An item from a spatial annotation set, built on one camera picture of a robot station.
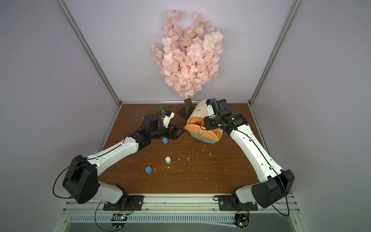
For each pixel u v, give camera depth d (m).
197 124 0.77
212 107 0.58
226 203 0.72
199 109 0.84
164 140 0.95
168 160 0.86
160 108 1.14
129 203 0.71
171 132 0.72
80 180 0.42
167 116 0.72
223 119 0.54
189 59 0.64
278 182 0.38
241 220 0.70
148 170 0.82
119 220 0.72
